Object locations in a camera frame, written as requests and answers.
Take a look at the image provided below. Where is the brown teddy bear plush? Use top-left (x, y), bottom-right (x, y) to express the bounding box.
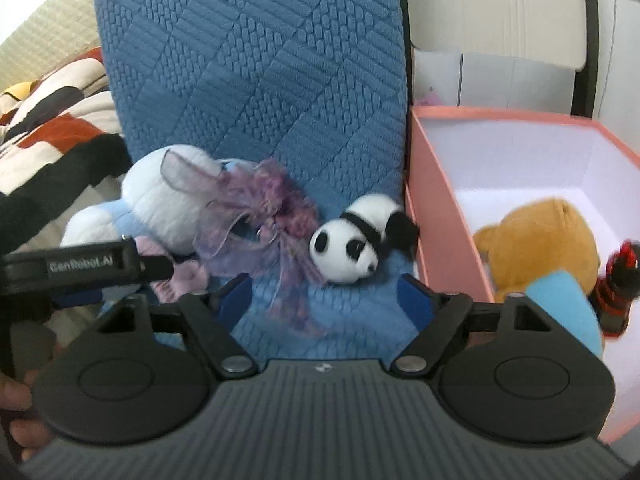
top-left (472, 197), bottom-right (607, 357)

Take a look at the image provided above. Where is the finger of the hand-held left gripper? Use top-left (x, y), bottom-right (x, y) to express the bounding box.
top-left (139, 256), bottom-right (176, 282)

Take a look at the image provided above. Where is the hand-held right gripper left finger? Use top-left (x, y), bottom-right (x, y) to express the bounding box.
top-left (92, 274), bottom-right (256, 379)

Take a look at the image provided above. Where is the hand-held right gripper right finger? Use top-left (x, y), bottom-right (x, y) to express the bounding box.
top-left (390, 274), bottom-right (558, 379)

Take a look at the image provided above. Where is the person's left hand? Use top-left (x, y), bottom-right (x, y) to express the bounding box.
top-left (0, 375), bottom-right (52, 463)

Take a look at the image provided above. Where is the white padded headboard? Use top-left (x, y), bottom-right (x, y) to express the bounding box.
top-left (400, 0), bottom-right (594, 72)

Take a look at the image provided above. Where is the pink storage box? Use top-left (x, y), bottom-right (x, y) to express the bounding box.
top-left (404, 105), bottom-right (640, 447)

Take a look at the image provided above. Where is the cream textured cushion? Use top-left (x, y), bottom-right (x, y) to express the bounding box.
top-left (0, 0), bottom-right (104, 95)

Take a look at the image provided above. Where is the white plush toy purple ribbon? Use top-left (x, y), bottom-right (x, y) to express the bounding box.
top-left (60, 144), bottom-right (332, 339)

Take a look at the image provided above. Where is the striped blanket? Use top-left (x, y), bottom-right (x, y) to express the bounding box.
top-left (0, 45), bottom-right (127, 202)

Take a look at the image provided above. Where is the black metal pole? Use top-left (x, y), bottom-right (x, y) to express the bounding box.
top-left (570, 0), bottom-right (602, 119)

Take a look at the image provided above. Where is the red black striped toy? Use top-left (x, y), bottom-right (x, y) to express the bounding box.
top-left (589, 239), bottom-right (640, 339)

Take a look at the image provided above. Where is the blue textured cushion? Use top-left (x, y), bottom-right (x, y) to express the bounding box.
top-left (91, 0), bottom-right (420, 361)

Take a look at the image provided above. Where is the white cabinet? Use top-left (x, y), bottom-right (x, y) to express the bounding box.
top-left (412, 49), bottom-right (577, 114)

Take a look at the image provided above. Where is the panda plush toy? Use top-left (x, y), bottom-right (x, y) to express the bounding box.
top-left (308, 192), bottom-right (421, 287)

